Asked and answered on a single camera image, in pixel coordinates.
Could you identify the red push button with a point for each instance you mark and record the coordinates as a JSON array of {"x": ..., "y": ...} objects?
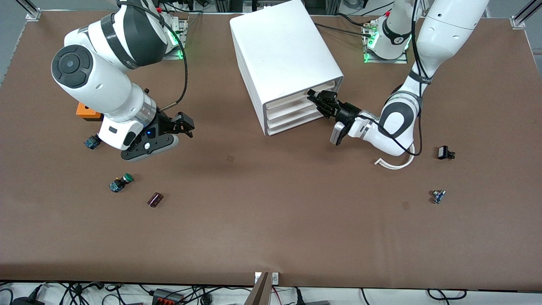
[{"x": 92, "y": 142}]

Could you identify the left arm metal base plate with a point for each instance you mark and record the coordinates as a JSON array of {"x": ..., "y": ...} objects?
[{"x": 402, "y": 60}]

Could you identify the green push button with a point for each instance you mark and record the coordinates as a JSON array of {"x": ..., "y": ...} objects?
[{"x": 120, "y": 183}]

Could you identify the orange button box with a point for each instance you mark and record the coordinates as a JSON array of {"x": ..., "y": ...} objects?
[{"x": 84, "y": 112}]

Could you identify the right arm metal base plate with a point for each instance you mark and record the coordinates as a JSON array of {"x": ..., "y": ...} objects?
[{"x": 181, "y": 46}]

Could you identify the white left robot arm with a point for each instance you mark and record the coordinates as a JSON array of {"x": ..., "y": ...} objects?
[{"x": 394, "y": 123}]

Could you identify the small black switch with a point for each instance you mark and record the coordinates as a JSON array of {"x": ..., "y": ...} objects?
[{"x": 443, "y": 152}]

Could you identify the aluminium frame extrusion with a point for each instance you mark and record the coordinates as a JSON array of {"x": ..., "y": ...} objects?
[
  {"x": 29, "y": 10},
  {"x": 525, "y": 15}
]

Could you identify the white drawer cabinet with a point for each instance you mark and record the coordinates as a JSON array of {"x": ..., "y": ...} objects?
[{"x": 283, "y": 55}]

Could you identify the white plastic drawer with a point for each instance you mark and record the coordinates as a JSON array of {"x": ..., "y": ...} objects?
[
  {"x": 292, "y": 99},
  {"x": 292, "y": 124},
  {"x": 292, "y": 109},
  {"x": 292, "y": 117}
]

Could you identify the dark maroon capacitor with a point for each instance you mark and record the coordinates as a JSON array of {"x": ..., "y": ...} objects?
[{"x": 155, "y": 200}]

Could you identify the white curved plastic strip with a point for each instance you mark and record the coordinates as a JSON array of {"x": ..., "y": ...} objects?
[{"x": 391, "y": 165}]

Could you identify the orange black power strip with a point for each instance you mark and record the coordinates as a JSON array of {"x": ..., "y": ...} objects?
[{"x": 168, "y": 296}]

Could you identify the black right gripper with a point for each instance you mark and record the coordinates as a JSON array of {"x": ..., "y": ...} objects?
[{"x": 165, "y": 123}]

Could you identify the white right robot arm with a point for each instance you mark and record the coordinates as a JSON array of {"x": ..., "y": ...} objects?
[{"x": 101, "y": 84}]

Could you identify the small blue electronic component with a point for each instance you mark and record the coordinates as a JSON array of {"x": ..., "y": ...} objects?
[{"x": 438, "y": 196}]

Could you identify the grey angled post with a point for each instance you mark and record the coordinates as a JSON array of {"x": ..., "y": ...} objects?
[{"x": 259, "y": 292}]

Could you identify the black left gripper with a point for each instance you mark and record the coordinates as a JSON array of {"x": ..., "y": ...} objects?
[{"x": 346, "y": 111}]

